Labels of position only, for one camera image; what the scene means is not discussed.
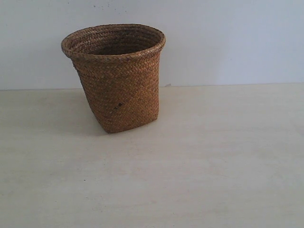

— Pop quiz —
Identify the brown woven wicker basket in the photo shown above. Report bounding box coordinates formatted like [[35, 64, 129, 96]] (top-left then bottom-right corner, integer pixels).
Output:
[[61, 24, 166, 133]]

